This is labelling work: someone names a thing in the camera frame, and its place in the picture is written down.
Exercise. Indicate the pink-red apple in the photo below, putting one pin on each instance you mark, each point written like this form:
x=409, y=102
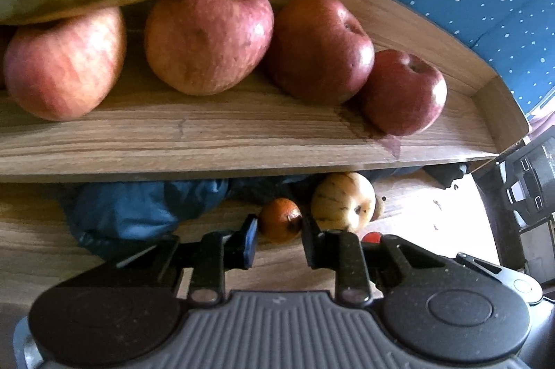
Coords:
x=60, y=65
x=208, y=39

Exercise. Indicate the wooden shelf board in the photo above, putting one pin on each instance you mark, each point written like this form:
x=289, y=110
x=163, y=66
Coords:
x=217, y=143

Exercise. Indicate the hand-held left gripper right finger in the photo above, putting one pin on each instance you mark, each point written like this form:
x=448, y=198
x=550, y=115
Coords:
x=311, y=241

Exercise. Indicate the red cherry tomato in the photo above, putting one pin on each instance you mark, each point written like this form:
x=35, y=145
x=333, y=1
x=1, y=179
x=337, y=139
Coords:
x=371, y=238

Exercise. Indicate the dark blue cloth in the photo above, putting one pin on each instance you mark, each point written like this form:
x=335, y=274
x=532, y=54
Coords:
x=130, y=208

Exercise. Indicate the orange tangerine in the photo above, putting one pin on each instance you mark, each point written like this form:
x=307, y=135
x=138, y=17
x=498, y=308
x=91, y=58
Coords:
x=279, y=221

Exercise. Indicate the dark red apple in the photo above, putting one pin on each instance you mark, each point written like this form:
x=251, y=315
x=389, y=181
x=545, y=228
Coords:
x=316, y=48
x=403, y=96

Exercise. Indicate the small brown longan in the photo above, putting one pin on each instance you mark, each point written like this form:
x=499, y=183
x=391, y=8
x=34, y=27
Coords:
x=380, y=208

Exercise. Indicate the black device with white lines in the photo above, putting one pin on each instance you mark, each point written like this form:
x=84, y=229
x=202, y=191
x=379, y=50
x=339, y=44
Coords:
x=529, y=182

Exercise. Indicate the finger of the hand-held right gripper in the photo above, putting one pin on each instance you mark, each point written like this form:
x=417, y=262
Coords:
x=511, y=280

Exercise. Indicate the blue dotted cloth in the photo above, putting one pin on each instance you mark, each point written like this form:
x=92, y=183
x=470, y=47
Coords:
x=477, y=5

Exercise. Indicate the striped pepino melon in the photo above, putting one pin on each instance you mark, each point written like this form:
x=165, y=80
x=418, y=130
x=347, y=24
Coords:
x=338, y=202

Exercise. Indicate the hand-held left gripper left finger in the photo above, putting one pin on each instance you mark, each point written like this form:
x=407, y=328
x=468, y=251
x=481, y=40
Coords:
x=250, y=241

